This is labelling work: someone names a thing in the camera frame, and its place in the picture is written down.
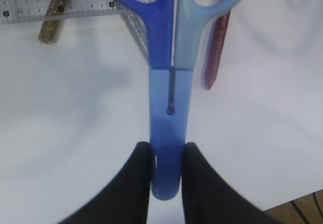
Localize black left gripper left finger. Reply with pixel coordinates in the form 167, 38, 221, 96
62, 142, 152, 223

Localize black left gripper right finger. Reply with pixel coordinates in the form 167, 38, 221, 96
182, 143, 279, 223

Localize blue scissors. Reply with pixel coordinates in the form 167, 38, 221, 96
118, 0, 240, 200

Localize red glitter pen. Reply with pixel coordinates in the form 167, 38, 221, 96
201, 11, 231, 90

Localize silver glitter pen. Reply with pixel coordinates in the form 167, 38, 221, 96
116, 2, 149, 63

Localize gold glitter pen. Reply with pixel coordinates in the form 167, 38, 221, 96
38, 0, 71, 44

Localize clear plastic ruler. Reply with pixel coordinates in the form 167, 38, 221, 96
0, 0, 167, 25

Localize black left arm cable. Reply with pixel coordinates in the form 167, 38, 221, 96
290, 191, 323, 224

